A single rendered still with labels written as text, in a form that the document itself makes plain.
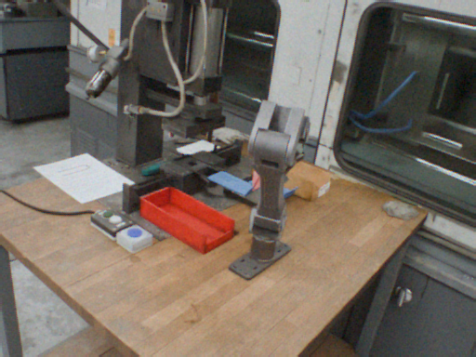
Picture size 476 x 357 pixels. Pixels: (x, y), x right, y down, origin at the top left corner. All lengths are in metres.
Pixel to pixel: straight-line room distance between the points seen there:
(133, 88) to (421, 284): 1.27
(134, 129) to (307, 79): 0.74
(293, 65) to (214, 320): 1.22
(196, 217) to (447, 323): 1.06
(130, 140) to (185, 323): 0.79
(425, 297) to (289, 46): 1.13
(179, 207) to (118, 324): 0.50
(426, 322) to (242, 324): 1.07
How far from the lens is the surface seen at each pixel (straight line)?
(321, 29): 1.87
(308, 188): 1.53
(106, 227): 1.25
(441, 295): 1.88
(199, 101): 1.41
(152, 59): 1.46
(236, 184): 1.38
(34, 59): 4.48
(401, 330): 2.03
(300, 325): 1.05
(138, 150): 1.61
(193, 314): 1.03
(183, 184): 1.42
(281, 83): 1.99
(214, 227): 1.31
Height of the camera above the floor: 1.60
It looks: 25 degrees down
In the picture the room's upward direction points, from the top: 8 degrees clockwise
